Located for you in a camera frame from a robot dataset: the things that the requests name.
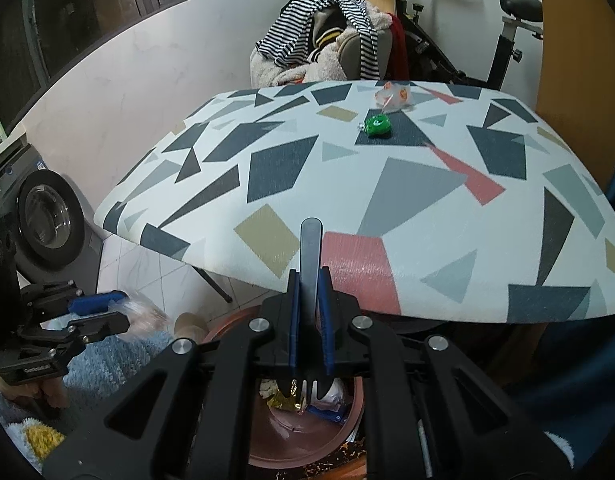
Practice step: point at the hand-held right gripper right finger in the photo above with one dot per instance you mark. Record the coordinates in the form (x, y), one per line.
(328, 325)

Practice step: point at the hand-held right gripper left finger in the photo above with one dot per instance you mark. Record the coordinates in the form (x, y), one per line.
(294, 325)

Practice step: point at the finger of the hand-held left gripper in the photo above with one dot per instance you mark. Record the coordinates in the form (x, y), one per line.
(99, 325)
(99, 301)

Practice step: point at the white blue plastic packet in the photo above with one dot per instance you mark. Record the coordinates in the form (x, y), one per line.
(332, 401)

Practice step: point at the gold foil wrapper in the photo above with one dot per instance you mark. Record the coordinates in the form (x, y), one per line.
(285, 402)

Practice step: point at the brown plastic bin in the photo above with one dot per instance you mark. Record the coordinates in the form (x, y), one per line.
(307, 440)

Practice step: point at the person's left forearm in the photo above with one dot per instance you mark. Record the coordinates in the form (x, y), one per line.
(107, 375)

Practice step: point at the person's left hand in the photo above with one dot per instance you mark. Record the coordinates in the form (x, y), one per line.
(52, 394)

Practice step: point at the grey washing machine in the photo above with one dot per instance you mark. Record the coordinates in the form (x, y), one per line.
(52, 220)

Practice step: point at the person's foot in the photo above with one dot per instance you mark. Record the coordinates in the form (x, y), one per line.
(190, 327)

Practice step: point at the yellow white fuzzy cloth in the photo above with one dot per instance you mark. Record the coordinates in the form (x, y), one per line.
(37, 440)

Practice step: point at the dark patterned rug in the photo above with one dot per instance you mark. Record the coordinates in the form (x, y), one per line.
(337, 462)

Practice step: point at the geometric print ironing board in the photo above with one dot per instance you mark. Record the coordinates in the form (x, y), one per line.
(412, 200)

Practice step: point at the clear orange print wrapper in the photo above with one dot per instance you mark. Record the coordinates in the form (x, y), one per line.
(395, 95)

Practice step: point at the wooden chair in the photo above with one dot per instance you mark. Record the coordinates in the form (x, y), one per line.
(372, 55)

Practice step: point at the red cloth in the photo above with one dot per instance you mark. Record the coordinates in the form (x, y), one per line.
(400, 50)

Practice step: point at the dark jacket yellow stripes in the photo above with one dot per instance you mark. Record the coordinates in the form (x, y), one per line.
(327, 27)

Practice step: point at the striped shirt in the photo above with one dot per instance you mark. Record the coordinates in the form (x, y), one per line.
(297, 25)

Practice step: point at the black exercise bike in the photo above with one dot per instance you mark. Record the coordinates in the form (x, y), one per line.
(437, 45)

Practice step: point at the wooden door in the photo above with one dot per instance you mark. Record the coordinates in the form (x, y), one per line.
(572, 60)

